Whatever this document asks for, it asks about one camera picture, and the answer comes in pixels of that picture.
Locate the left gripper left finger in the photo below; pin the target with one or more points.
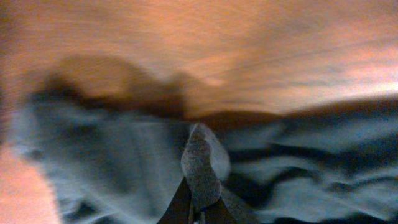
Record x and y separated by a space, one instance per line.
180 210

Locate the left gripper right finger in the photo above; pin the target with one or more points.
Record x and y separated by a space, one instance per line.
217 214

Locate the dark green t-shirt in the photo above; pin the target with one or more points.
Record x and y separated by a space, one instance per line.
337 165

